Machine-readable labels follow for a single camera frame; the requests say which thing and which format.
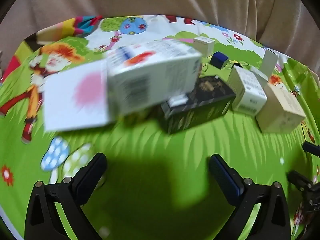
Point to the tall white box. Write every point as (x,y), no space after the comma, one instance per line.
(269,61)

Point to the beige cardboard box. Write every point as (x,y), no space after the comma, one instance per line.
(280,107)

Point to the small white box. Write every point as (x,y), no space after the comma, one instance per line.
(203,45)

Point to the white cube box grey label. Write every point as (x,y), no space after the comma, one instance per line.
(246,92)

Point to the white box with orange spot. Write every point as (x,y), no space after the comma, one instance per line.
(155,75)

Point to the white box with pink dot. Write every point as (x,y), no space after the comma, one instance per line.
(75,97)

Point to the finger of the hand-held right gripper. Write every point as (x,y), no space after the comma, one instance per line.
(298,178)
(312,148)

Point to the dark blue box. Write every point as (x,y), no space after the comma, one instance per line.
(219,59)

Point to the cartoon printed green cloth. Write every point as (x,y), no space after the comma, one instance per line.
(150,145)

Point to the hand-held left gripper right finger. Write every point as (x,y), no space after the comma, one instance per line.
(228,180)

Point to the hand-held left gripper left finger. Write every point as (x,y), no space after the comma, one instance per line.
(93,177)

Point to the black patterned box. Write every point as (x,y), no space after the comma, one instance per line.
(200,107)

